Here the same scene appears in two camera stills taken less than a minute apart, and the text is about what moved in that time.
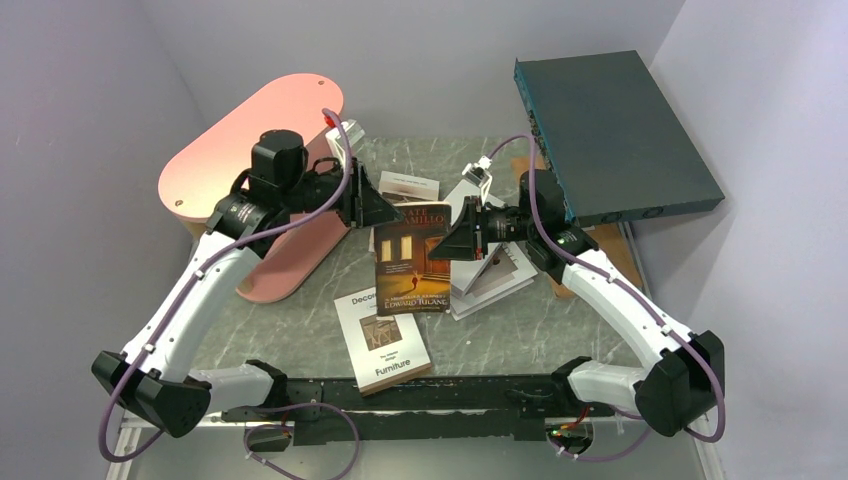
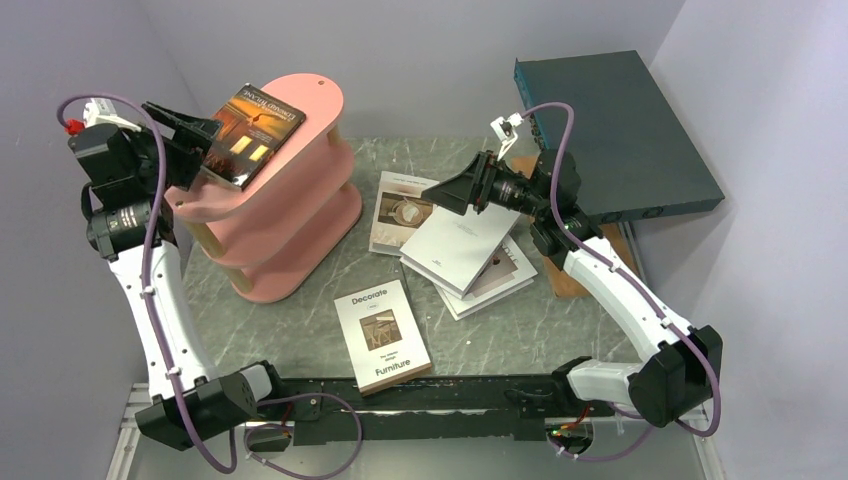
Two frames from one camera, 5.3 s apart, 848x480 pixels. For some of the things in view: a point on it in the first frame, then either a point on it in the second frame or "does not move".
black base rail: x=468 y=410 does not move
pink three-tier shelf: x=200 y=180 does not move
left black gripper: x=362 y=204 to x=198 y=131
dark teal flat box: x=613 y=143 does not move
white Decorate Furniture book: x=384 y=349 does not move
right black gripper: x=464 y=241 to x=471 y=187
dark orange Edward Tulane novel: x=406 y=281 to x=256 y=129
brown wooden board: x=608 y=237 does not move
